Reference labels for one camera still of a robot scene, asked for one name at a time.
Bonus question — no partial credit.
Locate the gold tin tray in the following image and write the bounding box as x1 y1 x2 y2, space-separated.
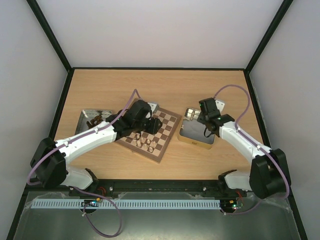
177 107 215 150

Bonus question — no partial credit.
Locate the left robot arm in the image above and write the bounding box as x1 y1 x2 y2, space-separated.
28 99 162 190

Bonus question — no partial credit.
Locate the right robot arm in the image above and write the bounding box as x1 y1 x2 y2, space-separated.
197 97 290 199

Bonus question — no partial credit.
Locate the wooden chess board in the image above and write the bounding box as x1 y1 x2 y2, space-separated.
116 107 182 163

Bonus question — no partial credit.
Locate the dark brown chess pieces pile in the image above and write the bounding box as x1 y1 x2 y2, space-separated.
86 115 103 129

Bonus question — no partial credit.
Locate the pink tin tray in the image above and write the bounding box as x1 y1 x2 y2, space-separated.
74 109 112 135

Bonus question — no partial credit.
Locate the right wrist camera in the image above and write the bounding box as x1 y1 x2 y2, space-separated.
215 99 225 112

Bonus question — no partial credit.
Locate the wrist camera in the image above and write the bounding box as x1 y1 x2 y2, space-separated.
148 102 159 113
215 99 225 112

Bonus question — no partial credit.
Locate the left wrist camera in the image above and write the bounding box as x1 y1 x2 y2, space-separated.
148 102 159 113

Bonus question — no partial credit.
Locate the purple cable loop front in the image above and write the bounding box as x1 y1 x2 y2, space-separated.
82 193 123 238

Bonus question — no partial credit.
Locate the black aluminium frame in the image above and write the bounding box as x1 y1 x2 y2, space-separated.
6 0 308 240

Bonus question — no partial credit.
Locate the light blue cable duct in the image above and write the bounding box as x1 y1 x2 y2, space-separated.
30 199 221 210

